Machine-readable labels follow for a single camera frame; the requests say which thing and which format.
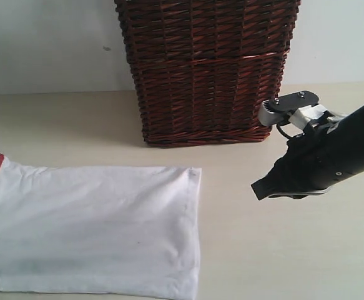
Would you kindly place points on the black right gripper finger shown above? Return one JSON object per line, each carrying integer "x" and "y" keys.
{"x": 293, "y": 183}

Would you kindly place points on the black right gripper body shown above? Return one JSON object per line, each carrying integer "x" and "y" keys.
{"x": 340, "y": 150}

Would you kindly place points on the white t-shirt red lettering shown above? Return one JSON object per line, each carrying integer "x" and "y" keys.
{"x": 99, "y": 230}

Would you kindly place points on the dark brown wicker basket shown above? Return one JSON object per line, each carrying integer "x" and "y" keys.
{"x": 202, "y": 68}

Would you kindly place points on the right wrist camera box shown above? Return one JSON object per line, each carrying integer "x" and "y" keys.
{"x": 300, "y": 109}

